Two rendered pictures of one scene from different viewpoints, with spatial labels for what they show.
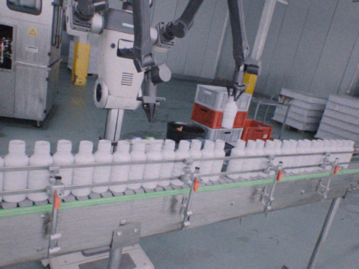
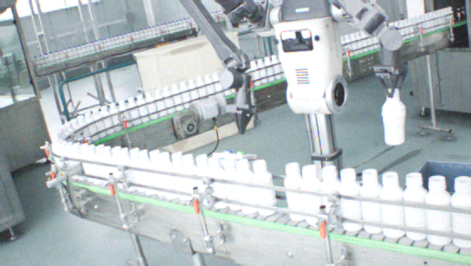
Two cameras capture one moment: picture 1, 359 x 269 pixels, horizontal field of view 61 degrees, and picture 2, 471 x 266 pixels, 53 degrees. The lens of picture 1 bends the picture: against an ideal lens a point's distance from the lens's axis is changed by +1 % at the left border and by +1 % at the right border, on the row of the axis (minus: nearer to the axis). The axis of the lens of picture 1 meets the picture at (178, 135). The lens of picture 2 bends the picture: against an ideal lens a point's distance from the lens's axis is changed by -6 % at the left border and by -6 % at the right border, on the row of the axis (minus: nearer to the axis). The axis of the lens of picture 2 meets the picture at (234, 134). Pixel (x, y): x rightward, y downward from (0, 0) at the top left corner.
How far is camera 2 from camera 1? 1.75 m
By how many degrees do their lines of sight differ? 76
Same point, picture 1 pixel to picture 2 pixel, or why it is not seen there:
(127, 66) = (297, 61)
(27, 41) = not seen: outside the picture
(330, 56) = not seen: outside the picture
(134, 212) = (178, 220)
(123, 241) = (179, 246)
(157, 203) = (194, 220)
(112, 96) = (293, 99)
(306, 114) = not seen: outside the picture
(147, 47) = (222, 52)
